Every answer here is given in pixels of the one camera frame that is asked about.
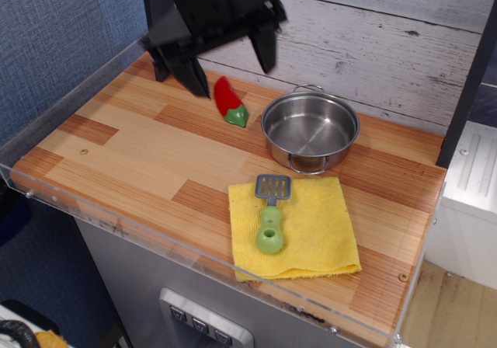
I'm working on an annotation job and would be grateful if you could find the steel pot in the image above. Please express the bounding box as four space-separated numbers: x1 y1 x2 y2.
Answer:
260 84 360 175

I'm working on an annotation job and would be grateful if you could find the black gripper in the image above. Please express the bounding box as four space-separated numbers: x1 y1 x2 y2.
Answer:
149 0 287 98

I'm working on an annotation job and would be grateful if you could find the green grey toy spatula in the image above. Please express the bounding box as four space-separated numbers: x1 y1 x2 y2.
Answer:
254 174 292 255

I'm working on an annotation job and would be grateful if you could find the grey cabinet with dispenser panel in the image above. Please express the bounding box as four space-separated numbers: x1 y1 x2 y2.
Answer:
76 220 356 347

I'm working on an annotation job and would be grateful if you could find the red toy chili pepper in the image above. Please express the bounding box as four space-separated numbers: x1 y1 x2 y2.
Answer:
214 76 249 127

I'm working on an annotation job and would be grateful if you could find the dark grey post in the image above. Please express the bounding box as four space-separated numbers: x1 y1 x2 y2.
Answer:
436 0 496 169
141 0 174 82

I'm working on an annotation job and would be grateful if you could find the clear acrylic guard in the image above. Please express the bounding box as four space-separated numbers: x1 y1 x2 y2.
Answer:
2 154 446 347
1 39 144 167

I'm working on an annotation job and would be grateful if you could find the dark grey right post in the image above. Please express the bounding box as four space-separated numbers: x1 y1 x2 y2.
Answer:
436 0 496 169

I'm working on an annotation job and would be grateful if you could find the dark grey left post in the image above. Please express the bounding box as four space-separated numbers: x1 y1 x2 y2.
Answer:
141 0 174 82

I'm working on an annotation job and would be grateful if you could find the yellow cloth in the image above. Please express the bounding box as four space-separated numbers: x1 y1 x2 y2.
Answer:
228 177 362 282

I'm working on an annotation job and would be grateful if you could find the yellow object bottom left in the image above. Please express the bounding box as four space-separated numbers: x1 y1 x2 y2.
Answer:
34 330 70 348

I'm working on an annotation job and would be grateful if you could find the clear acrylic left guard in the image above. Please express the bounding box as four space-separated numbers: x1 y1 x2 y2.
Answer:
1 39 144 167

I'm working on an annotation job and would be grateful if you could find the clear acrylic front guard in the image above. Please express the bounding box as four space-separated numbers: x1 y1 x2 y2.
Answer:
2 154 446 347

